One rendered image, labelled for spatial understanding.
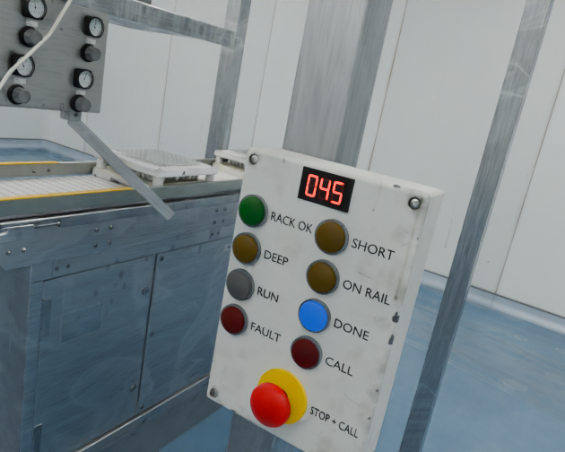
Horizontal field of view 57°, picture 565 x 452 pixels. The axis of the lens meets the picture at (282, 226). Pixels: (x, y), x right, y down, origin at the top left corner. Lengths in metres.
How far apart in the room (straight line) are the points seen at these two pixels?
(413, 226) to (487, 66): 3.68
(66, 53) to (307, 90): 0.64
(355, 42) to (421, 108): 3.66
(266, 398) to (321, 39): 0.33
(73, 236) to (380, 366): 0.88
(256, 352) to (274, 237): 0.11
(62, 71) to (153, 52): 4.71
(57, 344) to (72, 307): 0.09
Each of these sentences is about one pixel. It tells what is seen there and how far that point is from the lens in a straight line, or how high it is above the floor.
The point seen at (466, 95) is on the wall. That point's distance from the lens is 4.07.
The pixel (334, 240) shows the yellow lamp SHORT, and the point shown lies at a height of 1.12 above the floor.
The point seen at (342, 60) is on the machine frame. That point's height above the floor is 1.27.
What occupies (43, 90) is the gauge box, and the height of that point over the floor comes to 1.15.
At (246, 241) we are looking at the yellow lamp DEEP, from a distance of 0.47.
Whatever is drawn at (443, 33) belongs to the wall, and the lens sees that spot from 4.19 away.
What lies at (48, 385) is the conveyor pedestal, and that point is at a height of 0.46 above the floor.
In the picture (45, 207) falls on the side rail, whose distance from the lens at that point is 1.14.
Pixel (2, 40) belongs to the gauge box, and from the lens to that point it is 1.00.
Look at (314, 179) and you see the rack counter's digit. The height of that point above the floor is 1.17.
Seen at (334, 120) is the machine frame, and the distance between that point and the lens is 0.50.
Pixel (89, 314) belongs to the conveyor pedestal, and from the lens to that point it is 1.39.
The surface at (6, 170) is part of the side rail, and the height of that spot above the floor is 0.93.
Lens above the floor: 1.23
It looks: 15 degrees down
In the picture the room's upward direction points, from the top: 11 degrees clockwise
